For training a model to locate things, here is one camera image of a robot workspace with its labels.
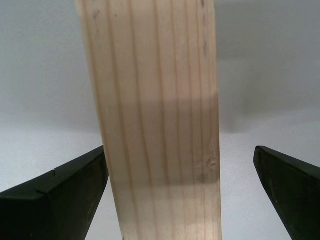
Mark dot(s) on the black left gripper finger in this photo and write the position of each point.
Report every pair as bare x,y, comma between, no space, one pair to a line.
50,207
297,195

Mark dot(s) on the light wooden block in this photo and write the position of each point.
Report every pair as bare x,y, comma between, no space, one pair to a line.
155,112

